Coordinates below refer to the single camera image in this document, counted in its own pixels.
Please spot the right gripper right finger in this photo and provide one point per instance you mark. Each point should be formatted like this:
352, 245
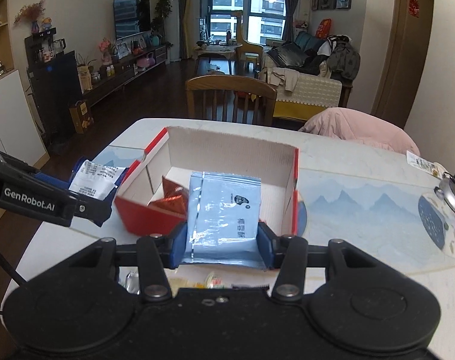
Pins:
267, 242

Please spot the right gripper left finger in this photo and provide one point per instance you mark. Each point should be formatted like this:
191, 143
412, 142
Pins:
177, 241

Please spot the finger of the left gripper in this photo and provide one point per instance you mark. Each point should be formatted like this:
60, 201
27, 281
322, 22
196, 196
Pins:
61, 184

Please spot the white blue snack packet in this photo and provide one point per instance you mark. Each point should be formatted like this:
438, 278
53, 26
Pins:
96, 180

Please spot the copper brown snack bag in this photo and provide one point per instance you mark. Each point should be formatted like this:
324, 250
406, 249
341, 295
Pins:
174, 200

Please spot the light blue snack packet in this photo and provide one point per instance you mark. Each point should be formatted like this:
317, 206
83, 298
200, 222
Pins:
222, 217

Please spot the brown gift bag on floor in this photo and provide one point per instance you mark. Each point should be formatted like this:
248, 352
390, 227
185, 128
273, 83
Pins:
81, 117

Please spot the white cabinet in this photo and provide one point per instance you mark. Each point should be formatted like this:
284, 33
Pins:
19, 136

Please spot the blue mountain table mat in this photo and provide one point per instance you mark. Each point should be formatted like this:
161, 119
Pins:
403, 225

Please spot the red cardboard box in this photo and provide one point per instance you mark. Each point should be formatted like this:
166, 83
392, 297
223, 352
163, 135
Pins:
177, 152

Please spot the dark tv console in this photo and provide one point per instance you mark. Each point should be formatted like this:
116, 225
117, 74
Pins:
125, 71

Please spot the wooden dining chair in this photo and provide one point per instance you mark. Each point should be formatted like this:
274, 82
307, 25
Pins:
232, 99

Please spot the flat screen television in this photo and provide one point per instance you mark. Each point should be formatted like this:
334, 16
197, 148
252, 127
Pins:
131, 17

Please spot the sofa with clothes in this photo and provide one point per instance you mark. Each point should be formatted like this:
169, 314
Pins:
310, 74

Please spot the small paper packet on table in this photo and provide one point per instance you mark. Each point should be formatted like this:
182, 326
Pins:
434, 169

